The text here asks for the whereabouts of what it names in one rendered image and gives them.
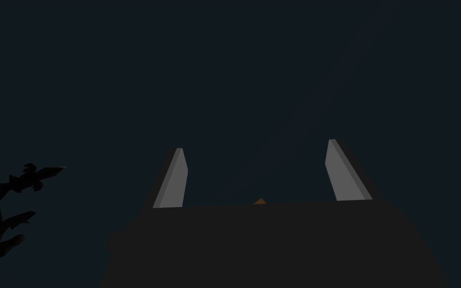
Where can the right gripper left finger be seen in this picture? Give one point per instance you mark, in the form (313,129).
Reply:
(172,184)

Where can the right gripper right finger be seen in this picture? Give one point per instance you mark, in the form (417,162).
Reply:
(348,176)

